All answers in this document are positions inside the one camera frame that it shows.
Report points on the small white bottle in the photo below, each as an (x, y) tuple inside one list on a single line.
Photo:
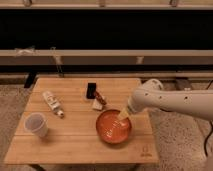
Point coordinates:
[(53, 103)]

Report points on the brown snack bar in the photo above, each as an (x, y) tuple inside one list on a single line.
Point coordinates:
[(99, 98)]

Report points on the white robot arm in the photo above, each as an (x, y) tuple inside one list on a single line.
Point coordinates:
[(196, 103)]

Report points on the white rectangular eraser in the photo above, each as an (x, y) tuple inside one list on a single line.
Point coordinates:
[(97, 105)]

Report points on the orange ceramic bowl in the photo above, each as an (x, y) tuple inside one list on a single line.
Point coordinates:
[(112, 130)]

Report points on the wooden table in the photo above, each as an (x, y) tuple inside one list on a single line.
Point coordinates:
[(73, 139)]

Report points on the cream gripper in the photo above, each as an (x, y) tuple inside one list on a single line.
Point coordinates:
[(124, 113)]

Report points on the black rectangular block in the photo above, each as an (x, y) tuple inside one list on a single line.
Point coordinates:
[(91, 88)]

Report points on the translucent plastic cup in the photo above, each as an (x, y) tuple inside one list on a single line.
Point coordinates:
[(36, 123)]

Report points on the long wooden rail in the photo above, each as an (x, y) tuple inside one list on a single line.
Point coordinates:
[(50, 57)]

